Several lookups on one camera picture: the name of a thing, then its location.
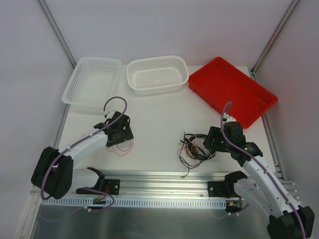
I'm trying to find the black and orange cables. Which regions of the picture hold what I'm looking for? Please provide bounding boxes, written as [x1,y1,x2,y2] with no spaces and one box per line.
[176,131,216,179]

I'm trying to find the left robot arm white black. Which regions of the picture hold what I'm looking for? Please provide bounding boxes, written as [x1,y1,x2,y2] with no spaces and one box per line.
[31,111,134,200]

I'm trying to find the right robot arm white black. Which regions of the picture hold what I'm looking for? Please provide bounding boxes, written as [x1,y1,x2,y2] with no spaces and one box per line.
[203,121,315,239]

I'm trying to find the clear white rectangular basket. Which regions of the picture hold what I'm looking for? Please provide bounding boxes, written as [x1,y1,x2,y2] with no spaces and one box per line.
[62,57,122,114]

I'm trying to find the red plastic tray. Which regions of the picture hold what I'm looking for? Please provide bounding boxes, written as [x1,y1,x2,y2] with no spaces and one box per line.
[188,57,278,129]

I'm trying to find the white perforated rounded basket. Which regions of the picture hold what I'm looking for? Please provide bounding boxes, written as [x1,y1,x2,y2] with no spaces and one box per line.
[126,55,189,96]

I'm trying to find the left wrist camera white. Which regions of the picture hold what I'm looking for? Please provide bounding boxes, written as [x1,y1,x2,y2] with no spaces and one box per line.
[103,110,116,119]

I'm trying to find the aluminium mounting rail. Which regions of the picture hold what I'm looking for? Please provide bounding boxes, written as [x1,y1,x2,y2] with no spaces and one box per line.
[31,169,297,199]

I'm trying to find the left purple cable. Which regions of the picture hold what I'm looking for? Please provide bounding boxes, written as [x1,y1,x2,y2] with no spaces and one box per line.
[39,96,129,201]

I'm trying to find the white slotted cable duct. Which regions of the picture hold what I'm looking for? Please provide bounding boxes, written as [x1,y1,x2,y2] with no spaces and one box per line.
[41,196,226,210]

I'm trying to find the right aluminium frame post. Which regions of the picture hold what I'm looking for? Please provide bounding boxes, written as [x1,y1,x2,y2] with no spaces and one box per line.
[251,0,301,77]

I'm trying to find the aluminium frame post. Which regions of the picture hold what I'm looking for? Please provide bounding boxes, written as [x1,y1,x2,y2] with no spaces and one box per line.
[251,0,301,77]
[36,0,77,68]

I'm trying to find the left aluminium frame post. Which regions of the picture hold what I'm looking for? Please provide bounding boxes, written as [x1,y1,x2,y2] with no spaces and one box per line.
[36,0,77,68]

